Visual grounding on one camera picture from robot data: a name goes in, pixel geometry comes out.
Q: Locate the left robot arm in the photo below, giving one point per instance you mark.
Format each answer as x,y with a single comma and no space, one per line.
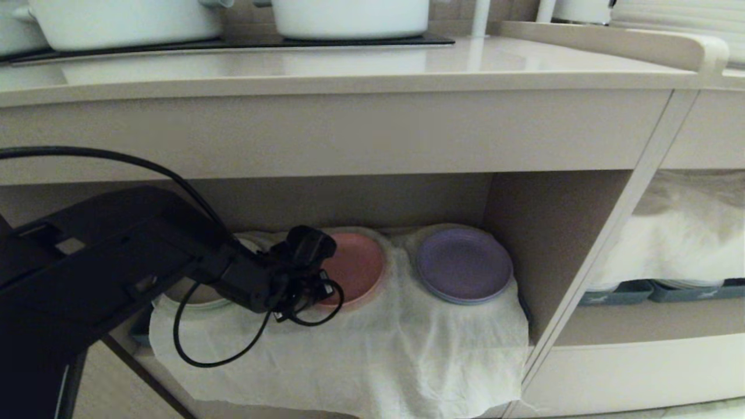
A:
99,262

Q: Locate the pink plate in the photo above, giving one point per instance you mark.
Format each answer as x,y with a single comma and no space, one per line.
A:
361,265

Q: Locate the beige shelf cabinet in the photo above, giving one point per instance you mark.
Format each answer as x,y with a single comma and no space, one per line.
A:
349,134

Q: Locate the purple plate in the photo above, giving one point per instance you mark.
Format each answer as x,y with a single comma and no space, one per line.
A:
463,265

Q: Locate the white plate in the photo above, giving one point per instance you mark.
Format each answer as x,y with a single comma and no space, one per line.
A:
204,298

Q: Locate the white cloth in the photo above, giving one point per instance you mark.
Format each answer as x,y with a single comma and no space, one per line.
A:
378,361
681,244

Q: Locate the white cooking pot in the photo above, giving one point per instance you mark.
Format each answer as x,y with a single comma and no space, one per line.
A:
128,20
349,17

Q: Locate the black cooktop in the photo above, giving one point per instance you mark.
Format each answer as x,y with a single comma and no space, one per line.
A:
233,45

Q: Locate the blue-grey tray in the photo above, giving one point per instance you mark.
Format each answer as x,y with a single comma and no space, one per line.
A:
698,291
620,294

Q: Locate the white pole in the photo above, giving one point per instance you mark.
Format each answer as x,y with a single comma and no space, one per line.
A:
545,10

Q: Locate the white kettle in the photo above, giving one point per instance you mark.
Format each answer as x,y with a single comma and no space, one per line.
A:
582,10

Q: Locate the beige drying tray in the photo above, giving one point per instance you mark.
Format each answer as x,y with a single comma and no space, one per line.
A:
617,42

